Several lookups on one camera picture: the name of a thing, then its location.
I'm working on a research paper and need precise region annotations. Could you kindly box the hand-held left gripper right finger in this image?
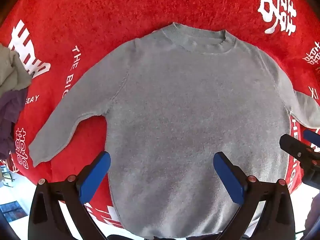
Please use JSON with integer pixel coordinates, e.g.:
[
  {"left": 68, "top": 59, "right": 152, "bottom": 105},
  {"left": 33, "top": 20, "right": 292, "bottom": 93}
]
[{"left": 213, "top": 151, "right": 296, "bottom": 240}]

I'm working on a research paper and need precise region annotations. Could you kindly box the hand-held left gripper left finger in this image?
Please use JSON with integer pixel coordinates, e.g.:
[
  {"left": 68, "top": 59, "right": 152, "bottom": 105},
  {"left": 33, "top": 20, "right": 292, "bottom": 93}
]
[{"left": 28, "top": 151, "right": 111, "bottom": 240}]

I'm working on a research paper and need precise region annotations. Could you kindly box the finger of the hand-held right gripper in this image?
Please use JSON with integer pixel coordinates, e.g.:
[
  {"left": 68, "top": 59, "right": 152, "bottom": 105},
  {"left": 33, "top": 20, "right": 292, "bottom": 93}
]
[
  {"left": 279, "top": 134, "right": 320, "bottom": 188},
  {"left": 303, "top": 129, "right": 320, "bottom": 147}
]

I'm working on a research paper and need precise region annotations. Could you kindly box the grey knit sweater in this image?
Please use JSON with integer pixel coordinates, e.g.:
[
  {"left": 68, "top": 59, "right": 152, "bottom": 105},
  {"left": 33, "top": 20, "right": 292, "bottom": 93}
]
[{"left": 29, "top": 22, "right": 320, "bottom": 240}]

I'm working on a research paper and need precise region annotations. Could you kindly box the blue object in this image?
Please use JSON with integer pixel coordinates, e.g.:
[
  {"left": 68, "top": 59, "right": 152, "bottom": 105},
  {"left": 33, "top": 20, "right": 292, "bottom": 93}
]
[{"left": 0, "top": 204, "right": 28, "bottom": 222}]

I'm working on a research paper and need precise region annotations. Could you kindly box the purple garment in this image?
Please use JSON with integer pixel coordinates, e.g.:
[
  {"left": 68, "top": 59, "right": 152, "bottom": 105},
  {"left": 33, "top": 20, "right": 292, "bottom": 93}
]
[{"left": 0, "top": 87, "right": 28, "bottom": 160}]

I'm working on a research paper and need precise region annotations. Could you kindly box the khaki garment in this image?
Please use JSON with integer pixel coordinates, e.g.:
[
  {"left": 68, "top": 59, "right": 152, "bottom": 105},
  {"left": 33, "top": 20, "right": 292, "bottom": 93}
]
[{"left": 0, "top": 44, "right": 32, "bottom": 95}]

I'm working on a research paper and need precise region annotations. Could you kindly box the red printed blanket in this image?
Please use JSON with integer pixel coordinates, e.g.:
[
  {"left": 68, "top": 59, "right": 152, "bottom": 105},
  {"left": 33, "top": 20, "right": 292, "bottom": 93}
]
[{"left": 0, "top": 0, "right": 320, "bottom": 233}]

